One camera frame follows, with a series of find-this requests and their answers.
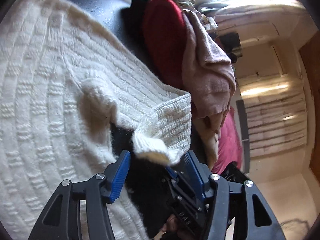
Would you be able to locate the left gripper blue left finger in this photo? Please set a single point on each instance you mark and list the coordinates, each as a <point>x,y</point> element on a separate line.
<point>60,218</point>

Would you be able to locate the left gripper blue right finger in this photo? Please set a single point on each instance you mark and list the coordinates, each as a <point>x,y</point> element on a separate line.
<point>253,217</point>

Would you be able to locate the cream knitted sweater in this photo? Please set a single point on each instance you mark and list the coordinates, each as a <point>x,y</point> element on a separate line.
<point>65,79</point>

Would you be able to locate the black padded folding table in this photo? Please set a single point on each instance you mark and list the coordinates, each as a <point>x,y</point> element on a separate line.
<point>116,16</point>

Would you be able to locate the person right hand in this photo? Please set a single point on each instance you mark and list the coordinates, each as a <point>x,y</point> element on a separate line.
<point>170,229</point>

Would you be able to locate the black jacket right sleeve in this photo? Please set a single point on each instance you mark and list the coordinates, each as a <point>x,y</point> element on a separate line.
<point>146,184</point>

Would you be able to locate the magenta quilt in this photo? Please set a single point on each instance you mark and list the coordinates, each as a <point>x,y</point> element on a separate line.
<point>230,146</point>

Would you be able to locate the side window curtain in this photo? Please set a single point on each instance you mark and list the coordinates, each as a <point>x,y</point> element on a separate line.
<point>276,115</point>

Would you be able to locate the pink beige garment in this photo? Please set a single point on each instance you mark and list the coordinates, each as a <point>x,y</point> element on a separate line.
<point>207,74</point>

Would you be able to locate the black monitor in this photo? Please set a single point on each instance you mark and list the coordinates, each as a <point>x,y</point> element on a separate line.
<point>231,43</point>

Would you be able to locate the red knitted garment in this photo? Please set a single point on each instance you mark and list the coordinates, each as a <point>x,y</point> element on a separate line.
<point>165,36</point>

